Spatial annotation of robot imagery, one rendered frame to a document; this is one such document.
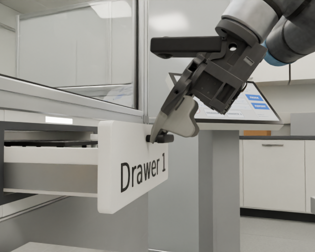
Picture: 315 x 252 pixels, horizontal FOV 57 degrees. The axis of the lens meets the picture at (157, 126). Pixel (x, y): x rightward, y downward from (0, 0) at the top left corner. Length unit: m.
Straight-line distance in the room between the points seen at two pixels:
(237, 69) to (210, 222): 1.05
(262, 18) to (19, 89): 0.36
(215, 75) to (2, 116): 0.30
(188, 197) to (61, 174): 1.86
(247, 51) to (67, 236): 0.45
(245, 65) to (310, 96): 3.69
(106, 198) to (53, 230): 0.22
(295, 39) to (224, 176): 0.95
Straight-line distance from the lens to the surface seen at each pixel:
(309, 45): 0.54
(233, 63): 0.46
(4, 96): 0.45
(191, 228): 2.26
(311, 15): 0.49
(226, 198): 1.43
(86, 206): 0.65
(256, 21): 0.45
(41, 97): 0.51
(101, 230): 0.73
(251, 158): 3.38
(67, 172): 0.39
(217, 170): 1.37
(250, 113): 1.40
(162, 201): 2.28
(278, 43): 0.59
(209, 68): 0.43
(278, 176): 3.39
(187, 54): 0.48
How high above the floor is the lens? 0.91
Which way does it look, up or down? 2 degrees up
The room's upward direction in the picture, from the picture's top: straight up
